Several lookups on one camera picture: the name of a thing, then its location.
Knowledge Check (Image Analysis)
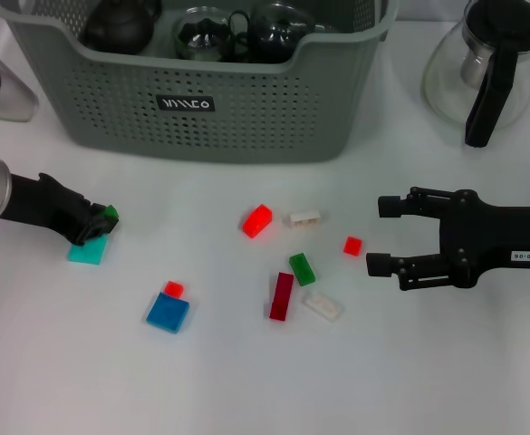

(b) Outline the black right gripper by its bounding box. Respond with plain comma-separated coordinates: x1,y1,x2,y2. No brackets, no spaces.
366,186,530,293

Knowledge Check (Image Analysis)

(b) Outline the grey perforated storage bin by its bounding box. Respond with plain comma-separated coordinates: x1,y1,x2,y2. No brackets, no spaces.
0,0,401,165

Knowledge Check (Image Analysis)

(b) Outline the glass pitcher with black handle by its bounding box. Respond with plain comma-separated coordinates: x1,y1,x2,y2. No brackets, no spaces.
420,0,530,149

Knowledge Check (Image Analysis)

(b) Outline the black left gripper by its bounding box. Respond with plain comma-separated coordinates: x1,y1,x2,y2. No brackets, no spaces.
8,171,120,247

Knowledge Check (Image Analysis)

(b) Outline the blue square brick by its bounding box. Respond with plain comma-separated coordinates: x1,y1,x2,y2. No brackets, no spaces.
145,292,191,335

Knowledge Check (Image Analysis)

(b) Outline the orange-red sloped brick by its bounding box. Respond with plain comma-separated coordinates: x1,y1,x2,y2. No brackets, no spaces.
240,203,275,238

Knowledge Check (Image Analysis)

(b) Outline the white hollow brick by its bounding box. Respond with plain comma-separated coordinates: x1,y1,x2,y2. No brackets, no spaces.
284,211,324,230

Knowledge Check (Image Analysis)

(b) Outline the cyan sloped brick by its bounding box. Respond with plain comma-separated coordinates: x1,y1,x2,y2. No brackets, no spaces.
67,233,111,266

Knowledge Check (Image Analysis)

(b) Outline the white flat studded plate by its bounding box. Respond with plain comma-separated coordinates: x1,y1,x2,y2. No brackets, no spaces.
301,291,343,322

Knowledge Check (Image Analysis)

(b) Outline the green studded brick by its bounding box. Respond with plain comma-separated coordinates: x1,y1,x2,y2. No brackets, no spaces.
289,252,317,287

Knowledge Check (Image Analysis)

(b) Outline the dark red long brick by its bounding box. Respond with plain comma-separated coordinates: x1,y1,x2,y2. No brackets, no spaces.
268,271,295,322

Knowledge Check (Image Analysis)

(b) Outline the black teapot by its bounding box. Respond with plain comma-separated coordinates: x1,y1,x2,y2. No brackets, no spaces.
82,0,162,54

